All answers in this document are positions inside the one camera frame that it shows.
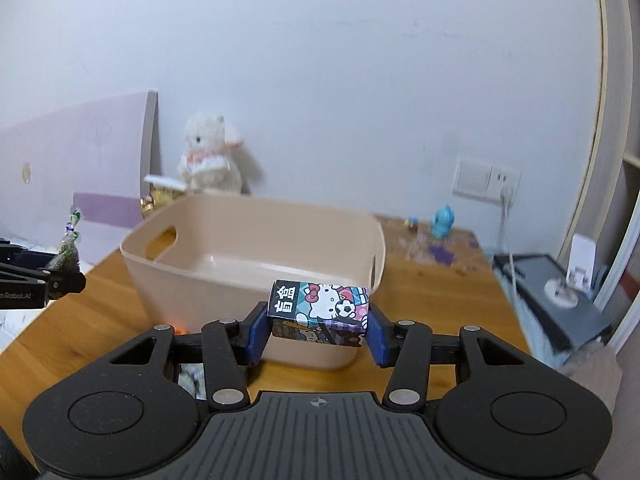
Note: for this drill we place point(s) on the beige plastic storage basket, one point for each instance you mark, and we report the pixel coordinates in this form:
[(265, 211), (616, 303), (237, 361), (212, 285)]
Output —
[(206, 257)]

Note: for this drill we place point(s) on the white phone stand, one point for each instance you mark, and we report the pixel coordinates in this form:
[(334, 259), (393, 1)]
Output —
[(565, 292)]

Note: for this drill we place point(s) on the white wooden shelf frame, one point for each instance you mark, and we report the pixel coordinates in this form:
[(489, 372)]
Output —
[(607, 208)]

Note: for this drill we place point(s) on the white wall socket plate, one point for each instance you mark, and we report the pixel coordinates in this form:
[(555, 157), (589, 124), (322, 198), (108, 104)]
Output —
[(484, 182)]

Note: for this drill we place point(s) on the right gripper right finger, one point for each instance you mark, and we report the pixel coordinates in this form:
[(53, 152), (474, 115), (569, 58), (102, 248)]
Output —
[(405, 347)]

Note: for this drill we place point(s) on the blue small figurine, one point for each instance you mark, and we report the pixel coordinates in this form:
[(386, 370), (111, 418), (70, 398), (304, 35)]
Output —
[(442, 222)]

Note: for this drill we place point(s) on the gold tissue pack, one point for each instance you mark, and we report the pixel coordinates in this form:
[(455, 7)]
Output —
[(162, 191)]

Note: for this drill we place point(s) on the white plush bunny toy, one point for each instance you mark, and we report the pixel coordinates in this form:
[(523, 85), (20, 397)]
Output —
[(207, 164)]

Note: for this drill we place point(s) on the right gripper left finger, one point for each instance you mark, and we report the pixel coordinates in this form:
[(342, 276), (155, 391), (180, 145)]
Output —
[(230, 346)]

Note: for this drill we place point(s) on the clear bag of dried herbs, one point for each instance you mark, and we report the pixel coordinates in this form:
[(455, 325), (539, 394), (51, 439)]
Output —
[(67, 249)]

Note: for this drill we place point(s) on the grey side cabinet top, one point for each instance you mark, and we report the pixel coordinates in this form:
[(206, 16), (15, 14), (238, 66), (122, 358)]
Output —
[(567, 329)]

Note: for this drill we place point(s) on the cartoon kitty blind box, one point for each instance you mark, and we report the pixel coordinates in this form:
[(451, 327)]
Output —
[(319, 313)]

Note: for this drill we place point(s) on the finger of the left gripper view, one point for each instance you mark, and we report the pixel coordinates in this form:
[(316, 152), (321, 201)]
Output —
[(20, 264)]

